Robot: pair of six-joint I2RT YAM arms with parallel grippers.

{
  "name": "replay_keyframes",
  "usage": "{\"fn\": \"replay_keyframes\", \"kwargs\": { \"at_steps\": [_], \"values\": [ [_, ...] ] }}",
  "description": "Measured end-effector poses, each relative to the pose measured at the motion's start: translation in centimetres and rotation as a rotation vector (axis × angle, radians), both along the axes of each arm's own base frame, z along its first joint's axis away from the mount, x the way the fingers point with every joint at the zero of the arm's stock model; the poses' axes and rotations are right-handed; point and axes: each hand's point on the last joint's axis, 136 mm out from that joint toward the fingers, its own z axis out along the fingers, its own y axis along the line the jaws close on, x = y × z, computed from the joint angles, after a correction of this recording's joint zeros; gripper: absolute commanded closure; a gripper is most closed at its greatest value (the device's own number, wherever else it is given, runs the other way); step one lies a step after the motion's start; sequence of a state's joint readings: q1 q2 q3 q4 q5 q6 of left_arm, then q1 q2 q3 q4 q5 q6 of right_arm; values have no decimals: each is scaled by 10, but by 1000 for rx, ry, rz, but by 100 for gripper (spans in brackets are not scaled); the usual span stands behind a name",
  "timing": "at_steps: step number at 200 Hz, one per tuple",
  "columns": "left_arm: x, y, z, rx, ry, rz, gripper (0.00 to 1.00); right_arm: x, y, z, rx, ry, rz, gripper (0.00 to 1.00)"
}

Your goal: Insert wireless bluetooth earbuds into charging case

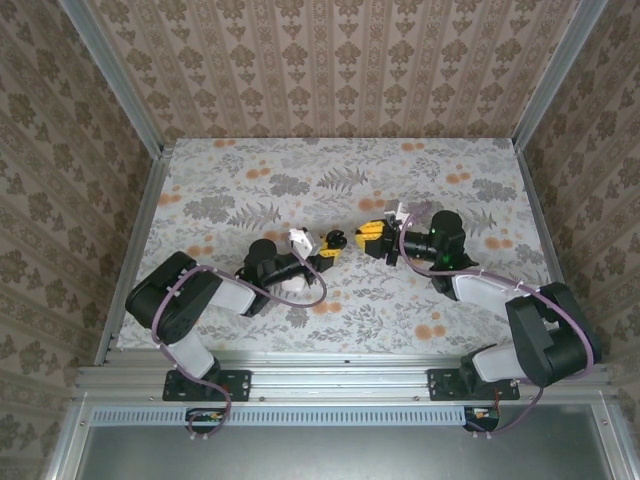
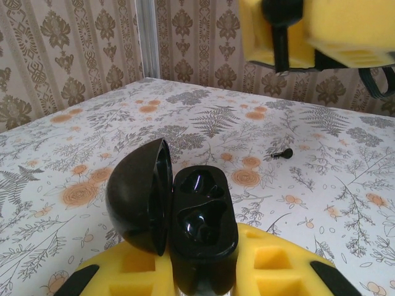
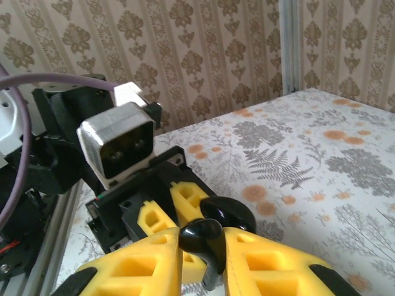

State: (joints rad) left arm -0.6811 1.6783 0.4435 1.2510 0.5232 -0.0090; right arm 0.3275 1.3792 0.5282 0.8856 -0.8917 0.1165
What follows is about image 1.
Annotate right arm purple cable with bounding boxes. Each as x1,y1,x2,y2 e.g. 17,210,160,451
397,202,596,441

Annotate aluminium frame post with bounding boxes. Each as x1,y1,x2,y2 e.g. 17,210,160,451
512,0,609,151
59,0,166,156

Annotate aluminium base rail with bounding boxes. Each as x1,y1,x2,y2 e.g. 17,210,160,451
74,349,619,404

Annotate black connector board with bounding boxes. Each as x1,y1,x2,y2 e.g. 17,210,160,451
185,407,227,435
463,405,501,434

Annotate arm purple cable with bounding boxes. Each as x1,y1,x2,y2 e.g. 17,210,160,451
152,249,329,444
397,202,596,441

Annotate floral patterned table mat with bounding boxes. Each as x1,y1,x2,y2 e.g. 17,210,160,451
117,138,566,356

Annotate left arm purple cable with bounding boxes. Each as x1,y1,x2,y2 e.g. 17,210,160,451
152,249,329,444

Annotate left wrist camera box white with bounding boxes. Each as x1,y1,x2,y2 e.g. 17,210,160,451
288,227,315,255

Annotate grey slotted cable duct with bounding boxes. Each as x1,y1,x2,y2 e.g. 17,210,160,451
91,405,466,427

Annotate aluminium table side rail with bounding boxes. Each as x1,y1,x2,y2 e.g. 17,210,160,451
94,144,176,366
514,147,591,364

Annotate grey metal sheet panel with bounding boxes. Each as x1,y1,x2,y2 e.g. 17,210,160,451
74,405,631,480

